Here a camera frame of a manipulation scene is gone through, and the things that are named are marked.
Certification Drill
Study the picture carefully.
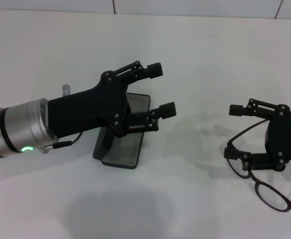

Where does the black wrist cable with plug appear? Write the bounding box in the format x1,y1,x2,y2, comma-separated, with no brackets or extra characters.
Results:
39,131,84,154

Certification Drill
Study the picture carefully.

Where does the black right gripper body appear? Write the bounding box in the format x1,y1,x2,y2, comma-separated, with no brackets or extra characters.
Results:
264,104,291,172

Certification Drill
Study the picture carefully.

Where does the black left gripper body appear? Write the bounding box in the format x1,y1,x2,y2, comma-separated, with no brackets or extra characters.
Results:
47,71,133,139

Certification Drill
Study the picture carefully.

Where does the black glasses case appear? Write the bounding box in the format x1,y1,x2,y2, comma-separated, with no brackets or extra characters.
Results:
92,92,151,170

